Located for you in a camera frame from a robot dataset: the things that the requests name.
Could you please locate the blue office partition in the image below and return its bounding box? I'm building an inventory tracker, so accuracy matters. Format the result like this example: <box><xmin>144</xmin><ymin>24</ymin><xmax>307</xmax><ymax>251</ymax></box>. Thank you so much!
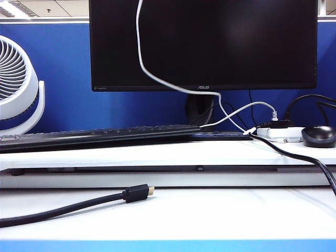
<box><xmin>0</xmin><ymin>21</ymin><xmax>336</xmax><ymax>135</ymax></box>

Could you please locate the black monitor stand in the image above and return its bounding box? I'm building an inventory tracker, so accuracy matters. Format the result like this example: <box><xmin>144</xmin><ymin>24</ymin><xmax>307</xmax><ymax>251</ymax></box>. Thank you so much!
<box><xmin>185</xmin><ymin>91</ymin><xmax>254</xmax><ymax>141</ymax></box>

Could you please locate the black computer mouse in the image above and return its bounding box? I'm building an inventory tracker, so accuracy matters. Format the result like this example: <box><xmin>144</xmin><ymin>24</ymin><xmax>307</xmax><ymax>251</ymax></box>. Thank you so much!
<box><xmin>301</xmin><ymin>125</ymin><xmax>336</xmax><ymax>148</ymax></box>

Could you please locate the thick black power cable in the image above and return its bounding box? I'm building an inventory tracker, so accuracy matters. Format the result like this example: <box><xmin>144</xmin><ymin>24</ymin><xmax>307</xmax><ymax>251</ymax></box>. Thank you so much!
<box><xmin>248</xmin><ymin>132</ymin><xmax>336</xmax><ymax>197</ymax></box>

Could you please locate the white power strip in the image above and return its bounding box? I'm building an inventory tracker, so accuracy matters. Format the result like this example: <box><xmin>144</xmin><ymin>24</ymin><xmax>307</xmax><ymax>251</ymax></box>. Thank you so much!
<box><xmin>256</xmin><ymin>126</ymin><xmax>307</xmax><ymax>143</ymax></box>

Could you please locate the white cable with ribbed plug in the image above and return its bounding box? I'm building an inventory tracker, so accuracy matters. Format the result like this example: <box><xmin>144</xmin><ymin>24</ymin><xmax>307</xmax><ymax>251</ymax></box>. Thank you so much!
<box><xmin>198</xmin><ymin>101</ymin><xmax>279</xmax><ymax>130</ymax></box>

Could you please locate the white desk fan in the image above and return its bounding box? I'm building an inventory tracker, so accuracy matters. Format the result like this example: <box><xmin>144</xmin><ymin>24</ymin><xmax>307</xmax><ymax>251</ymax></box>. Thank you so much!
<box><xmin>0</xmin><ymin>35</ymin><xmax>46</xmax><ymax>136</ymax></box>

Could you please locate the black ASUS monitor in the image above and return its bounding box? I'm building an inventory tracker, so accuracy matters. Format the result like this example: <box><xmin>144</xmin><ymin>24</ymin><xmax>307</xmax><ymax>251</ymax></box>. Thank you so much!
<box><xmin>88</xmin><ymin>0</ymin><xmax>319</xmax><ymax>92</ymax></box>

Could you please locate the thin black mouse cable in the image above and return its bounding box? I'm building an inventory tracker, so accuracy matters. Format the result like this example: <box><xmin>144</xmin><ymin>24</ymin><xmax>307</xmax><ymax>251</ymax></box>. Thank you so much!
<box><xmin>316</xmin><ymin>101</ymin><xmax>336</xmax><ymax>127</ymax></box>

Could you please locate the blue table edge strip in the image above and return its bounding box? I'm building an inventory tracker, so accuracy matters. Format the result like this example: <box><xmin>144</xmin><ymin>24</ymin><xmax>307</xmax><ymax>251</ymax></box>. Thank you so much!
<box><xmin>0</xmin><ymin>239</ymin><xmax>336</xmax><ymax>252</ymax></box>

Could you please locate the black cable with gold connector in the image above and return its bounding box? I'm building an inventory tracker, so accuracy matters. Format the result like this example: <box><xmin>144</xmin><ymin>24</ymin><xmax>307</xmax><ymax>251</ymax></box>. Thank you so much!
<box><xmin>0</xmin><ymin>184</ymin><xmax>155</xmax><ymax>228</ymax></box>

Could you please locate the black Logitech keyboard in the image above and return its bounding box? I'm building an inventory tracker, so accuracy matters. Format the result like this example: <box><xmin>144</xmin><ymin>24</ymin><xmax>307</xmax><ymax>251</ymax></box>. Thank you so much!
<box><xmin>0</xmin><ymin>124</ymin><xmax>204</xmax><ymax>154</ymax></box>

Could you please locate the black plug with cable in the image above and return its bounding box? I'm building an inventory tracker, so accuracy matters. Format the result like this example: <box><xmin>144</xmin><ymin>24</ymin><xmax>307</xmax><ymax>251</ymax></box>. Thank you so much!
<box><xmin>261</xmin><ymin>93</ymin><xmax>336</xmax><ymax>129</ymax></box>

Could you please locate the thin black monitor cable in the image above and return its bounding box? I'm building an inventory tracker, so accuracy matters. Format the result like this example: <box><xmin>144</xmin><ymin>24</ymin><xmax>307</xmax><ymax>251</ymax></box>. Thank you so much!
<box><xmin>248</xmin><ymin>90</ymin><xmax>259</xmax><ymax>128</ymax></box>
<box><xmin>193</xmin><ymin>101</ymin><xmax>249</xmax><ymax>132</ymax></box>

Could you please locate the white Type-C charging cable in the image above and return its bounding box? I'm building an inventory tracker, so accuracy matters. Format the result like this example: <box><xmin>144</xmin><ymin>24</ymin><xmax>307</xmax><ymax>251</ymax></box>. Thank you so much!
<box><xmin>136</xmin><ymin>0</ymin><xmax>257</xmax><ymax>136</ymax></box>

